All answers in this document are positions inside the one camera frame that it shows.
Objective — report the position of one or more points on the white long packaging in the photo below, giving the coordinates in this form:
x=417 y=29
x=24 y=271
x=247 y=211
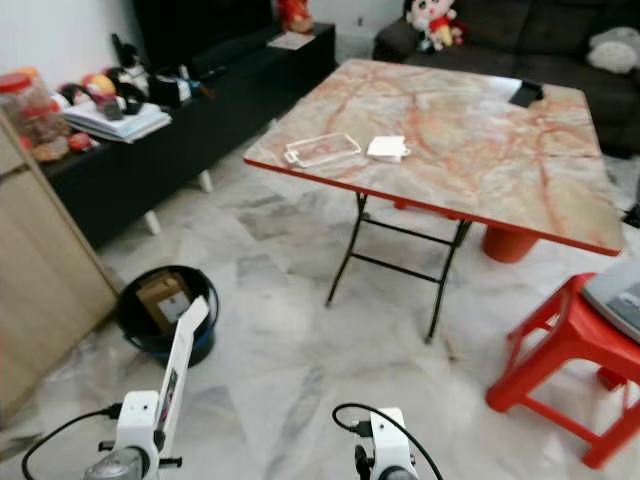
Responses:
x=186 y=345

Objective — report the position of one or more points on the black round rubbish bin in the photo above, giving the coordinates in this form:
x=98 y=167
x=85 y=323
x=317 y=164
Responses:
x=140 y=335

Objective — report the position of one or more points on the red plastic stool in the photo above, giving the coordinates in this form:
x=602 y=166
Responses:
x=575 y=335

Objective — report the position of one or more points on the brown cardboard box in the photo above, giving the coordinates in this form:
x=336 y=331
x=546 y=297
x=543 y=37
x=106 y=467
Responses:
x=163 y=300

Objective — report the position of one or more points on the grey item on stool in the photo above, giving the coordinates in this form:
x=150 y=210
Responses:
x=618 y=298

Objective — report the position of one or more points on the clear plastic food container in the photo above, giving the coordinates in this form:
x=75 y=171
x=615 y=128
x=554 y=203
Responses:
x=323 y=150

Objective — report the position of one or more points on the marble-pattern folding table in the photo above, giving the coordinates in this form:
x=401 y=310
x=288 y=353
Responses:
x=470 y=150

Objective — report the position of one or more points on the light wooden cabinet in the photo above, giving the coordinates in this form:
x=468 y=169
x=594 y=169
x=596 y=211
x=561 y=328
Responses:
x=45 y=270

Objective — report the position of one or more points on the black low TV console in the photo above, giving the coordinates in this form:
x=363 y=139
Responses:
x=190 y=145

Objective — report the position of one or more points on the small black flat object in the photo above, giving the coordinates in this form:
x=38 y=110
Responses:
x=526 y=94

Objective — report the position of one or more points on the black box with items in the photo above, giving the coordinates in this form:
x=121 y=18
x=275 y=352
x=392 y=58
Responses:
x=185 y=86

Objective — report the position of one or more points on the stack of white papers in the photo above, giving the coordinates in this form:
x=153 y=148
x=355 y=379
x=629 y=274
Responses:
x=120 y=124

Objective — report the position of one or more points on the white paper sheet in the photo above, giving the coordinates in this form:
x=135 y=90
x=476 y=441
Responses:
x=291 y=41

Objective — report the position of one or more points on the small red object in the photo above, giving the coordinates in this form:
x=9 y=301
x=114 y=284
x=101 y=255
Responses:
x=80 y=142

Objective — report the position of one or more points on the red-lidded clear snack jar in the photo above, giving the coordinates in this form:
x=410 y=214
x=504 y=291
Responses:
x=35 y=115

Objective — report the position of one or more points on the black-haired plush doll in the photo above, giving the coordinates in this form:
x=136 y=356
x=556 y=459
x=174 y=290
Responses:
x=432 y=22

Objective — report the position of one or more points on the colourful toy pile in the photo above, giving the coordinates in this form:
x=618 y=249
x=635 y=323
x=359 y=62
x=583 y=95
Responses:
x=102 y=94

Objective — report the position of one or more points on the red decorative figure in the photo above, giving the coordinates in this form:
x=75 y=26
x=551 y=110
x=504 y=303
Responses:
x=295 y=14

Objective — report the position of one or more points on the black and white figurine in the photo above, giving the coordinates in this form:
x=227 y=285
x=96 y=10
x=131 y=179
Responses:
x=131 y=68

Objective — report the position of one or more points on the dark fabric sofa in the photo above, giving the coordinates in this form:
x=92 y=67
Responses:
x=530 y=35

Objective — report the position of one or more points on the black television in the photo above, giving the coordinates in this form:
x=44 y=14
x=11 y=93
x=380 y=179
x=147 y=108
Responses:
x=200 y=28

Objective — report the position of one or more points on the grey plush cushion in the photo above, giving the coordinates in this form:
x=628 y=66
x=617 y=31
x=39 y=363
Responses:
x=615 y=50

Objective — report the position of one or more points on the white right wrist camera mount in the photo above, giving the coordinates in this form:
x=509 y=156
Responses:
x=392 y=448

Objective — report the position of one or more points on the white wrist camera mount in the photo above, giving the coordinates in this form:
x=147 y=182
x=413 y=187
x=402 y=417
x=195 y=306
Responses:
x=132 y=425
x=392 y=448

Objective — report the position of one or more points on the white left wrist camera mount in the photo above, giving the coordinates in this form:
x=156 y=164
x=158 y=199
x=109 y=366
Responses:
x=132 y=425

